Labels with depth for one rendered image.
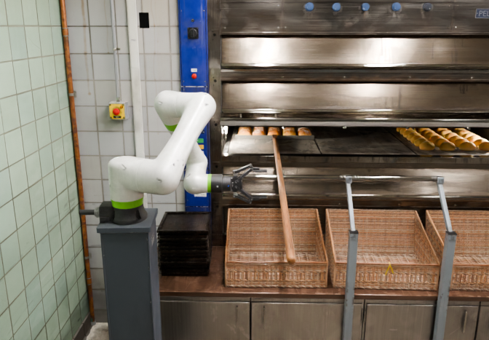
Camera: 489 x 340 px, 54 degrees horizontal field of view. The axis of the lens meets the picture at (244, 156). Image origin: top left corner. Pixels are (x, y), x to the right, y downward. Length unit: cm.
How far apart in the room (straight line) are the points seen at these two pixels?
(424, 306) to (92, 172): 206
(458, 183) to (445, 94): 56
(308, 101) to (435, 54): 76
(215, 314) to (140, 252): 90
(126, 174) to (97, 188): 130
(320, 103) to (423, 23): 72
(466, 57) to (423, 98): 31
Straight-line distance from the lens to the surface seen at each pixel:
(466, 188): 321
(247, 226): 299
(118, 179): 187
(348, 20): 286
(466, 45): 305
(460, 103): 306
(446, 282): 271
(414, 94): 298
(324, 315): 273
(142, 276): 199
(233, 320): 273
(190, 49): 280
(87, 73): 299
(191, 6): 280
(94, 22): 295
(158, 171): 178
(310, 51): 282
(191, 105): 202
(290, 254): 165
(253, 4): 282
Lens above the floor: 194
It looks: 15 degrees down
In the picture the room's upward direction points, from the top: straight up
